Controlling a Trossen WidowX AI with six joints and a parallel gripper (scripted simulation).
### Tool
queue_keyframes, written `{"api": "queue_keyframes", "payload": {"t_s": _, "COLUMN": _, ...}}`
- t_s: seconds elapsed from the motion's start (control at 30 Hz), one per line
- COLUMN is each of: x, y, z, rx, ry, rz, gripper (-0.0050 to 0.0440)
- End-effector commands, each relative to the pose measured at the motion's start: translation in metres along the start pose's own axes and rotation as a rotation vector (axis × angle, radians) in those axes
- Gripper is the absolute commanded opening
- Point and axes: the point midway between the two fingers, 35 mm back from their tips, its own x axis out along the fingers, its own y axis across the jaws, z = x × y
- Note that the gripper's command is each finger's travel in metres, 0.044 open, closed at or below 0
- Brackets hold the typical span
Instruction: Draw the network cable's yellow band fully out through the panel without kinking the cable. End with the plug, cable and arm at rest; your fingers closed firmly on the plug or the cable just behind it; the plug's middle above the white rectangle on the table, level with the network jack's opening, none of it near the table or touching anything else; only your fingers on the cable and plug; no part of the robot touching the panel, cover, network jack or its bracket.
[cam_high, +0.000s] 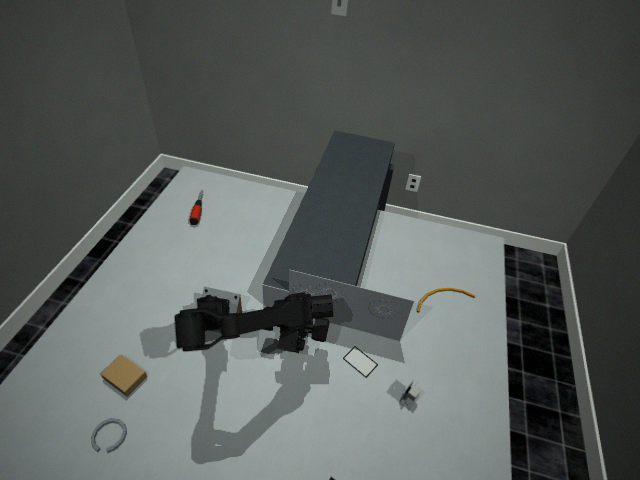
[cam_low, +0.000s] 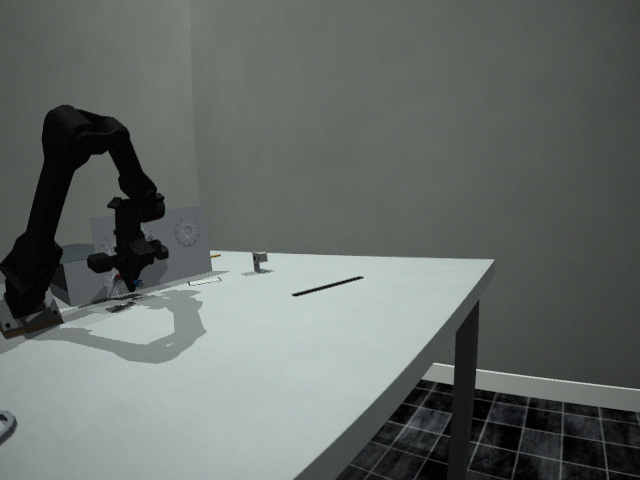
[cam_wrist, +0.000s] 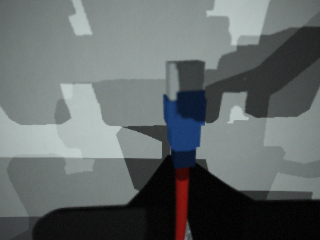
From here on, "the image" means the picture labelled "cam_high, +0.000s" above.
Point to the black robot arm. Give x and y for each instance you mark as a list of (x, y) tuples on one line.
[(291, 314)]

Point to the red and black screwdriver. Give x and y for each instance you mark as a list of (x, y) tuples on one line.
[(196, 211)]

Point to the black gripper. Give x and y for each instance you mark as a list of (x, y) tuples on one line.
[(318, 330)]

